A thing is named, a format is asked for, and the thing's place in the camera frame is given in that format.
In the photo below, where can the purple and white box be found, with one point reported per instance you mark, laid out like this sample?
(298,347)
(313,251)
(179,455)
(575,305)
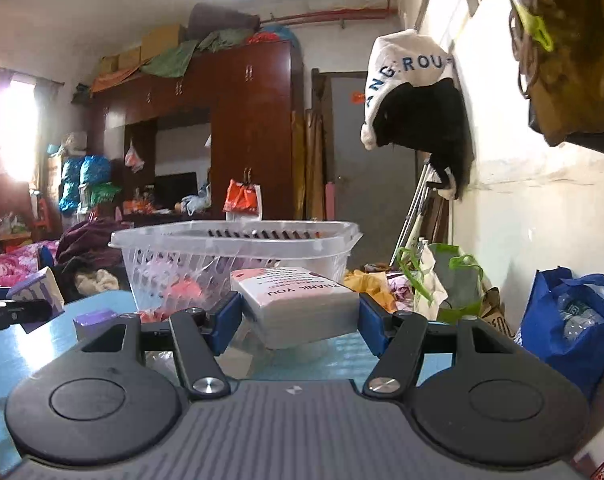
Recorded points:
(42,287)

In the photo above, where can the window curtain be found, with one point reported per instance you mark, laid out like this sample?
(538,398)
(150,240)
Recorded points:
(47,125)

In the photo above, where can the white plastic lattice basket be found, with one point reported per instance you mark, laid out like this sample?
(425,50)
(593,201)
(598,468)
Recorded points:
(232,240)

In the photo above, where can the wooden boards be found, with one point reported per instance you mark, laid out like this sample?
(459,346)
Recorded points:
(312,160)

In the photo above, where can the medium cardboard box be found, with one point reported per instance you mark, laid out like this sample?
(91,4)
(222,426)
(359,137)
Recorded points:
(130,58)

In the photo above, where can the blue grid table mat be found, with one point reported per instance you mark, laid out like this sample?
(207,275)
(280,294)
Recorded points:
(42,355)

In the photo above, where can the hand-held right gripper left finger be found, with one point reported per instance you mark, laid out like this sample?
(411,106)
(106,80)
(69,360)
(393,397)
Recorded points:
(227,315)

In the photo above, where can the pink floral bedding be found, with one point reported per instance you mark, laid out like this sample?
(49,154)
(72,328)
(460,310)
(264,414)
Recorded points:
(9,265)

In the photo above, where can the dark grey rolled bundle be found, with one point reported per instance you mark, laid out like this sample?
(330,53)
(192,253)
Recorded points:
(222,20)

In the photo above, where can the grey door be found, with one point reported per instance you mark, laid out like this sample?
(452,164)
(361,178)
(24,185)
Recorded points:
(367,170)

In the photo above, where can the red door sign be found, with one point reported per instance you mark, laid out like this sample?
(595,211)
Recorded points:
(358,97)

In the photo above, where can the small cardboard box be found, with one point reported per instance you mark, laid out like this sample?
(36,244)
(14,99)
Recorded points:
(109,65)

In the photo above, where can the metal crutches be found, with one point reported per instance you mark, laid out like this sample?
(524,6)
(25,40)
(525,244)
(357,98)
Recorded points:
(414,205)

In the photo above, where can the blue shopping bag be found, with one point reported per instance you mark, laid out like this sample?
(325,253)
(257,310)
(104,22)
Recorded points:
(557,340)

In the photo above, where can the white printed tote bag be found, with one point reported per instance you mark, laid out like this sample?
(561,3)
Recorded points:
(407,57)

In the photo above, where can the black television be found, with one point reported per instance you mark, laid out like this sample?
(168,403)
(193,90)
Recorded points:
(177,190)

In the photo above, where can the green and white tote bag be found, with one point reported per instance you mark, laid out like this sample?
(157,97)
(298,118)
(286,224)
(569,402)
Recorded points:
(457,285)

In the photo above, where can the pink foam roll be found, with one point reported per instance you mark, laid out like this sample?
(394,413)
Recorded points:
(330,201)

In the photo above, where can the yellow green clip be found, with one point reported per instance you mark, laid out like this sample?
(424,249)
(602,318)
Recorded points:
(537,27)

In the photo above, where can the brown wooden wardrobe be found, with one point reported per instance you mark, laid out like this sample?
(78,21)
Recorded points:
(252,125)

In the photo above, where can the blue plastic bags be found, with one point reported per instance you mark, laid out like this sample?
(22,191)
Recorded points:
(84,175)

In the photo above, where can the dark purple clothes pile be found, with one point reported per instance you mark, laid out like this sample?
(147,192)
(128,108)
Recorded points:
(89,242)

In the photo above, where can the green cloth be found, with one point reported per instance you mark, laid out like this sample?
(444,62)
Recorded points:
(174,57)

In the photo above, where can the white hanging plastic bag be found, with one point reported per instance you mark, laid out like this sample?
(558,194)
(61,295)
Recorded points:
(134,157)

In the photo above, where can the brown hanging bag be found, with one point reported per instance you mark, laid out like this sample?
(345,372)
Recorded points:
(582,75)

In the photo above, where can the purple box in plastic wrap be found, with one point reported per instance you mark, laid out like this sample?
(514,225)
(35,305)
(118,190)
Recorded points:
(96,322)

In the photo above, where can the yellow patterned cloth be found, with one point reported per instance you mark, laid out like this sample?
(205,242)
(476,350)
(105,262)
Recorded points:
(372,285)

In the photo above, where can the orange plastic bag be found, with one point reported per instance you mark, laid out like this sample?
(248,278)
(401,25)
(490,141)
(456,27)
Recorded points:
(241,197)

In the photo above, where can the brown paper bag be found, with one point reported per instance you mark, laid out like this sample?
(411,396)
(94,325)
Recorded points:
(497,312)

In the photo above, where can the large cardboard box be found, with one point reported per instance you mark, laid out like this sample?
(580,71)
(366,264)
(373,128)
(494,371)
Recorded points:
(162,42)

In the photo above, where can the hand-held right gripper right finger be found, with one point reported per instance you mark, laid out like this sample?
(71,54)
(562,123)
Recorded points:
(372,322)

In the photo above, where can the pink and white box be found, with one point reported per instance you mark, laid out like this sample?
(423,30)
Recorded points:
(292,305)

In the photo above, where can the black hanging garment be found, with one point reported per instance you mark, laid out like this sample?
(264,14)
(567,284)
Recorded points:
(427,120)

